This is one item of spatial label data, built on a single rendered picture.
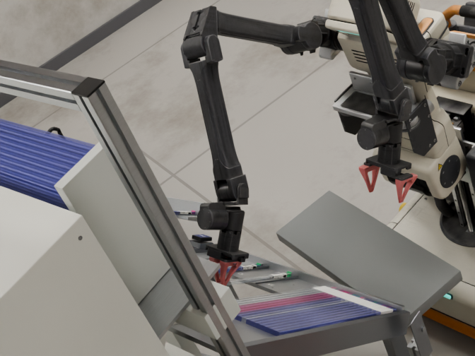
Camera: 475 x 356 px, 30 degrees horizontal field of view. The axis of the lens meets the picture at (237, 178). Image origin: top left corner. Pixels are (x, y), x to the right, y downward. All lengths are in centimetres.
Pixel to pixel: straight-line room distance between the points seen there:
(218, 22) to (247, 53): 274
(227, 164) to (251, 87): 250
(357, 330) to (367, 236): 65
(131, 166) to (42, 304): 26
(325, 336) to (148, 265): 54
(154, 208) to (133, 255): 22
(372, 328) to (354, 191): 168
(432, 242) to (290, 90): 168
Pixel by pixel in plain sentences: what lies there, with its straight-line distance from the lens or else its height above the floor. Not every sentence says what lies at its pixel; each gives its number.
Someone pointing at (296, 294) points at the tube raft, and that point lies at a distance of 235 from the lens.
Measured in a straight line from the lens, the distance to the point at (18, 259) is 144.
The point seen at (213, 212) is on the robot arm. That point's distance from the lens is 223.
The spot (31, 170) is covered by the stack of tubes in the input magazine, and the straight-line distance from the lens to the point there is 173.
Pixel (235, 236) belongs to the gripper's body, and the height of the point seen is 105.
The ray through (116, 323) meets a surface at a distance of 156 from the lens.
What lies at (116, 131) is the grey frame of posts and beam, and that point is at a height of 182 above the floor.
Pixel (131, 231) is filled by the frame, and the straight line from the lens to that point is 167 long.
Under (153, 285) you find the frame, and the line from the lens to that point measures 175.
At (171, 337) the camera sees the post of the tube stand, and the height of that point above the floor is 35.
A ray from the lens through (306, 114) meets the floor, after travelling 440.
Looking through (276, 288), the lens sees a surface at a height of 83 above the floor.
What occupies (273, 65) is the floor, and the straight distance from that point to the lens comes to 485.
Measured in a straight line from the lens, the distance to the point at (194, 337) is 190.
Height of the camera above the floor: 255
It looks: 37 degrees down
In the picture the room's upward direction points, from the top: 24 degrees counter-clockwise
